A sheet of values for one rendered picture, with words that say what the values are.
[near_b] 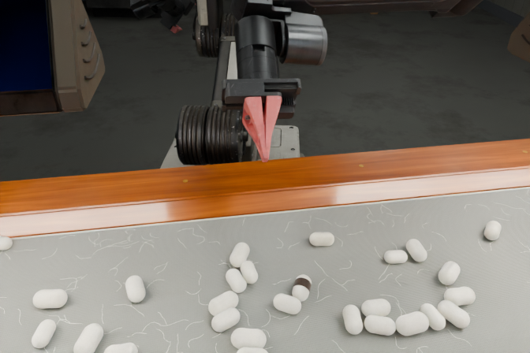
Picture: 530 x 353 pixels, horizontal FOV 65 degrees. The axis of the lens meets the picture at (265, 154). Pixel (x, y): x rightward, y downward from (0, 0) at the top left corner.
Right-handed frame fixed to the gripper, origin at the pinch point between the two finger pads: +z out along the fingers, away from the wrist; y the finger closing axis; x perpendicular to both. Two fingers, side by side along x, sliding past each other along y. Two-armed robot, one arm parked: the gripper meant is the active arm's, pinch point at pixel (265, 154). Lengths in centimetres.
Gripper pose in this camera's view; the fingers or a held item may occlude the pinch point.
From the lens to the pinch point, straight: 53.1
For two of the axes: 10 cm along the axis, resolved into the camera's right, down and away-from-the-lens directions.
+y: 9.9, -0.4, 1.3
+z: 0.8, 9.3, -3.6
